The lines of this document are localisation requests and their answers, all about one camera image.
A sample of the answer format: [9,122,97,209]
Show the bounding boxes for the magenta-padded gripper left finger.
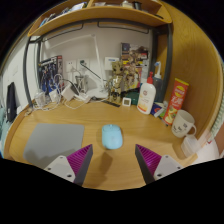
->
[43,143,94,187]

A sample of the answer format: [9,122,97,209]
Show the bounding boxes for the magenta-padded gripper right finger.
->
[134,143,184,185]

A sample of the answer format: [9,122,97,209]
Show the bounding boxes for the light blue computer mouse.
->
[101,124,124,150]

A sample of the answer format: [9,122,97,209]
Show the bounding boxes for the grey mouse pad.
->
[22,123,86,169]

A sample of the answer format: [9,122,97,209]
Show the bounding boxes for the clear plastic container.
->
[180,134,202,158]

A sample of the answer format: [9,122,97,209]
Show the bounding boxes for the white printed mug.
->
[171,109,198,139]

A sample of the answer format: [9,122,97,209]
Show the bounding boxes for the red chips can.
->
[163,77,190,126]

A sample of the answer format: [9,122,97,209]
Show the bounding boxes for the white pump lotion bottle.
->
[136,71,157,115]

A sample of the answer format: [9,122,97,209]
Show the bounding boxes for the clear plastic cup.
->
[33,90,48,108]

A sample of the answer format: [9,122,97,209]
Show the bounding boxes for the small white charger block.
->
[48,89,61,103]

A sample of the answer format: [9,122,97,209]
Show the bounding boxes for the dark green container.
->
[129,91,141,106]

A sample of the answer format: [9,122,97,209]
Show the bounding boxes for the large white charger block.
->
[60,83,76,102]

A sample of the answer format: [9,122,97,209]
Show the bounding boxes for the small white desk clock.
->
[121,96,132,107]

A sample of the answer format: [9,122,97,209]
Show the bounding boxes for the dark spray bottle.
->
[153,61,165,104]

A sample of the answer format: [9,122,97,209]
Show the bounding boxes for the black bag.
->
[5,81,18,123]

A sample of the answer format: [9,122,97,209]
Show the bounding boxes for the metal cup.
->
[75,74,88,94]

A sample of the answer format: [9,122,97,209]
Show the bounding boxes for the dark blue model kit box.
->
[37,55,64,94]

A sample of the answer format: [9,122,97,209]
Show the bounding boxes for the brown tree creature figurine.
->
[107,60,129,103]

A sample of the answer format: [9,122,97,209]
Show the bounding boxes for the wooden shelf unit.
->
[27,0,174,38]

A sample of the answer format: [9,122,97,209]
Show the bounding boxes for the white wall socket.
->
[78,58,90,70]
[65,59,78,73]

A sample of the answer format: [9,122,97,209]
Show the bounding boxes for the black plug with cable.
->
[79,59,103,82]

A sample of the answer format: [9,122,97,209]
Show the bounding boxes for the white wall box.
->
[104,56,120,71]

